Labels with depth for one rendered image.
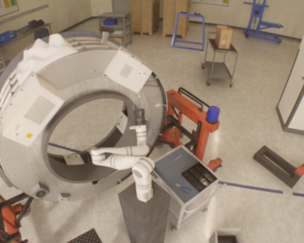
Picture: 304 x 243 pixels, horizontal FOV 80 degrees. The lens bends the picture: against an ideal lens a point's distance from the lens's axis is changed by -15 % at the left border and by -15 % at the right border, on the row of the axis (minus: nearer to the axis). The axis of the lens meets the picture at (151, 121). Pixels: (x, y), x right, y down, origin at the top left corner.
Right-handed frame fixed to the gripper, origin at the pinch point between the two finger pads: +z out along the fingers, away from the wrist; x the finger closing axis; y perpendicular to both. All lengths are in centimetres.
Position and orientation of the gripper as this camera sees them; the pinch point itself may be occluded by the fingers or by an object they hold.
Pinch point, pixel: (135, 100)
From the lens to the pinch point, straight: 148.0
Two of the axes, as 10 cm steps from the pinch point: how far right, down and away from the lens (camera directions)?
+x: 8.0, -1.2, -5.9
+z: -1.1, -9.9, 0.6
